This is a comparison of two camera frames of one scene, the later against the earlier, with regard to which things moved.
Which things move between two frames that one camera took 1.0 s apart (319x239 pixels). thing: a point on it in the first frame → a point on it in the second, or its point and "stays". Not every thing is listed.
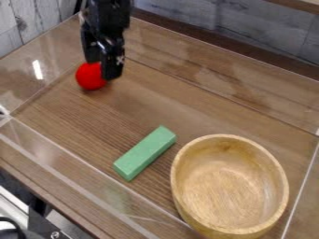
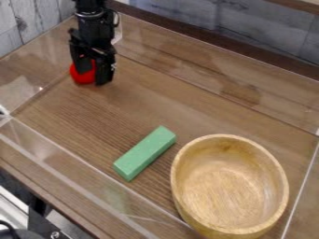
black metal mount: [40, 225] stays
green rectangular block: [140, 155] stays
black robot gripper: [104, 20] → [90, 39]
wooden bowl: [229, 185] stays
